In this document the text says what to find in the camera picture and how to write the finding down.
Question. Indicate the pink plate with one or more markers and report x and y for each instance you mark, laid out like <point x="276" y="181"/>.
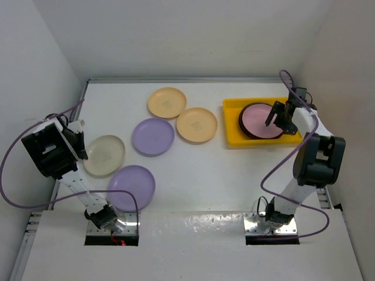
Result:
<point x="255" y="120"/>

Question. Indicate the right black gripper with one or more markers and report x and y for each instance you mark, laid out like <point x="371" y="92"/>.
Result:
<point x="278" y="108"/>

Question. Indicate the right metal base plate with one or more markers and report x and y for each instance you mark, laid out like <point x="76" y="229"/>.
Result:
<point x="256" y="226"/>

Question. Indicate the steel rimmed plate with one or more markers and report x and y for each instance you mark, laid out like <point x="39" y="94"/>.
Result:
<point x="241" y="123"/>

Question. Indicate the purple plate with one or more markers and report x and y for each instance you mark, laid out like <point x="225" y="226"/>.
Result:
<point x="137" y="180"/>
<point x="153" y="136"/>

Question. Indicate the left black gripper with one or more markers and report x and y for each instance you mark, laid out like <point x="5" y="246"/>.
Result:
<point x="79" y="149"/>

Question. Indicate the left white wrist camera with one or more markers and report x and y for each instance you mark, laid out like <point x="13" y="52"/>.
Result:
<point x="78" y="126"/>

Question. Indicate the metal base plate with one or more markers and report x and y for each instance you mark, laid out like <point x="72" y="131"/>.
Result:
<point x="126" y="225"/>
<point x="256" y="226"/>

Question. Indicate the cream white plate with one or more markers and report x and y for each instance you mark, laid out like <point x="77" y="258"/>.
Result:
<point x="105" y="155"/>

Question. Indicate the aluminium frame rail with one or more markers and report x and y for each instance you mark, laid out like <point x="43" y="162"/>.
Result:
<point x="193" y="228"/>

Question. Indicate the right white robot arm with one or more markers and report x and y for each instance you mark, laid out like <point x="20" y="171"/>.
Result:
<point x="318" y="157"/>

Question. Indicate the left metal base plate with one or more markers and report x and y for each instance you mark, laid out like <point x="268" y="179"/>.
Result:
<point x="126" y="225"/>

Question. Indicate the near orange plate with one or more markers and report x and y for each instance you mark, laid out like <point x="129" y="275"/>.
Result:
<point x="197" y="125"/>

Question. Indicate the orange plate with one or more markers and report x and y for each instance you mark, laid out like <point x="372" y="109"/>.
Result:
<point x="197" y="125"/>
<point x="167" y="102"/>

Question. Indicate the far orange plate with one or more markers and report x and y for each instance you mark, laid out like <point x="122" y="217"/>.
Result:
<point x="167" y="102"/>

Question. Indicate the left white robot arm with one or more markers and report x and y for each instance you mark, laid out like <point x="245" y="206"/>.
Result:
<point x="57" y="150"/>

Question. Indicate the yellow plastic bin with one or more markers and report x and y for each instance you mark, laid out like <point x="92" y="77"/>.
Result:
<point x="236" y="138"/>

